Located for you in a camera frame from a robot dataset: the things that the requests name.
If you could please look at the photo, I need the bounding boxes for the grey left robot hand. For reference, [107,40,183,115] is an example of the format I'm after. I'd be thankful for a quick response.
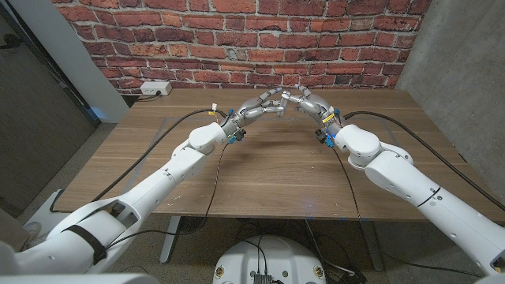
[224,87,286,145]

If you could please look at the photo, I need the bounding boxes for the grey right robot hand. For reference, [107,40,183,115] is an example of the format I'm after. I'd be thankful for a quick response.
[282,84,345,149]

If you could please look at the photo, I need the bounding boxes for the red brick print backdrop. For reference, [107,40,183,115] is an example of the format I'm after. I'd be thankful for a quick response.
[50,0,433,95]

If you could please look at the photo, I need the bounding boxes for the white power strip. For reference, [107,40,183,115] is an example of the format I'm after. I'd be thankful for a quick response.
[140,80,173,96]

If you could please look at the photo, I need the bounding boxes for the black round floor disc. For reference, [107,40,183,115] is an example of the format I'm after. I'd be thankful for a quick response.
[179,215,208,234]

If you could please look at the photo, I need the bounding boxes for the white robot torso base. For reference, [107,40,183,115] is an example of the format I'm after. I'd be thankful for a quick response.
[212,235,327,284]

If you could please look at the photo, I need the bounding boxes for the grey table leg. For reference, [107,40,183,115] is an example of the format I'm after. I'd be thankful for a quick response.
[159,215,182,264]
[359,220,384,272]

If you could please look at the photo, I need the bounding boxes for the black power adapter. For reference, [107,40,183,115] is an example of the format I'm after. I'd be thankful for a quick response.
[338,268,368,284]

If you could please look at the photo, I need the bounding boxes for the dark door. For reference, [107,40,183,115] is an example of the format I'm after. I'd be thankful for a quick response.
[0,3,102,206]

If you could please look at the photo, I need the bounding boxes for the white floor platform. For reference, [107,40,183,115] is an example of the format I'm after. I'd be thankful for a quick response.
[25,189,64,234]

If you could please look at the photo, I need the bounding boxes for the white shoe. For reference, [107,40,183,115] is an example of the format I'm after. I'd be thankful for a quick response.
[23,221,43,248]

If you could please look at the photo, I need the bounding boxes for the person in brown trousers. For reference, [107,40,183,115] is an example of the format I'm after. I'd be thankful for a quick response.
[0,208,31,253]

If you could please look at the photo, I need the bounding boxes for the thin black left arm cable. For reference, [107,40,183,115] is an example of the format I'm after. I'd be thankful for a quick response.
[104,142,230,250]

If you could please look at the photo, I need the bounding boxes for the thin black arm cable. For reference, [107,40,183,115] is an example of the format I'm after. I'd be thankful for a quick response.
[331,146,483,278]
[104,142,230,250]

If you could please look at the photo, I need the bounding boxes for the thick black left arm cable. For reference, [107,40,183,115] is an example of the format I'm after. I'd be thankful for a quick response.
[90,108,229,203]

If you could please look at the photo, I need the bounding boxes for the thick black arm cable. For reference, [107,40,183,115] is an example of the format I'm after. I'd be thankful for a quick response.
[90,108,229,203]
[342,110,505,212]

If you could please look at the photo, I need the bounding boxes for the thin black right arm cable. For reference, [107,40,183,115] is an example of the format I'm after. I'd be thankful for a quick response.
[331,146,483,278]

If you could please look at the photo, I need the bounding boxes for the black power strip cord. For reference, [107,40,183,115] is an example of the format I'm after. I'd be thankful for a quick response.
[136,91,162,103]

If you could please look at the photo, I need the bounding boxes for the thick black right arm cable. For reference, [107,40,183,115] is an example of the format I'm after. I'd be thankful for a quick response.
[342,110,505,212]

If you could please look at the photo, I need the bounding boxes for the black door handle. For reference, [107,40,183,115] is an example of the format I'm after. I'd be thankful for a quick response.
[0,34,24,50]

